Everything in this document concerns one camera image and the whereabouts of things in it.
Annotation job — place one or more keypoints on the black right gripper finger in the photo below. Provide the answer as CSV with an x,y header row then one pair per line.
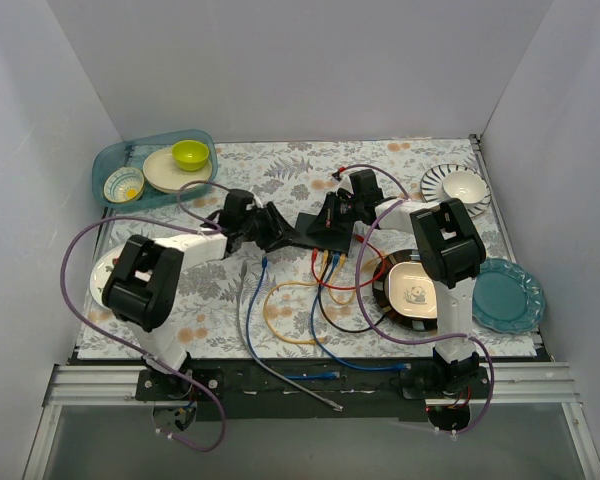
x,y
341,213
324,222

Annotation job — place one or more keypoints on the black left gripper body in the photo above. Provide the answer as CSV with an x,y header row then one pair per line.
x,y
271,226

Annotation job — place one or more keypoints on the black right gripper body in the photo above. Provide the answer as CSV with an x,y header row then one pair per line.
x,y
327,216

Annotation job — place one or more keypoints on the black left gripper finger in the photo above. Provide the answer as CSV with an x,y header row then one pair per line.
x,y
272,239
275,224

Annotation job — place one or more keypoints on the black network switch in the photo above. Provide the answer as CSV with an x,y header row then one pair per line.
x,y
339,243

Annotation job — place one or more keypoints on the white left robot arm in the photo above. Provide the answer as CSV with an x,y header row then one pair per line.
x,y
142,287

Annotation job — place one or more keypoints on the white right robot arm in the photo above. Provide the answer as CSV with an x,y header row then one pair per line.
x,y
450,250

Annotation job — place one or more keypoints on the floral table mat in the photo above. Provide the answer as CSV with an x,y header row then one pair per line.
x,y
273,294

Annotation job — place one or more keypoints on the black striped round plate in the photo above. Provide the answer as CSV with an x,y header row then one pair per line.
x,y
378,289

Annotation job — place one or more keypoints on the striped blue white plate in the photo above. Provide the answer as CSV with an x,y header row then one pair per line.
x,y
432,191

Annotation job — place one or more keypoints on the square panda dish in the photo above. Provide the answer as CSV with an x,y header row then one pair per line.
x,y
410,291

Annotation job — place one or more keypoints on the lime green bowl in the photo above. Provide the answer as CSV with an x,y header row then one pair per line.
x,y
190,155

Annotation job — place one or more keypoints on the white bowl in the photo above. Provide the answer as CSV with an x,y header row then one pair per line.
x,y
467,186

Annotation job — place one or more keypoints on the cream plate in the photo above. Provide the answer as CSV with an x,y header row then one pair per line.
x,y
163,174

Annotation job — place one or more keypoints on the small patterned bowl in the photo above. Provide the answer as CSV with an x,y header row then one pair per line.
x,y
124,185

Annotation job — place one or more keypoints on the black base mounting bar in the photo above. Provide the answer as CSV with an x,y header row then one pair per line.
x,y
313,389

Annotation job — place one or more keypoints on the strawberry pattern plate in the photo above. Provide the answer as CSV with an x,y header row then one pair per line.
x,y
101,272

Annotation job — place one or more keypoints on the teal scalloped plate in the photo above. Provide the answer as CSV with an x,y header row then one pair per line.
x,y
506,298

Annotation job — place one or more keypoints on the aluminium frame rail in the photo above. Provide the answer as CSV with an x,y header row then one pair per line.
x,y
107,385

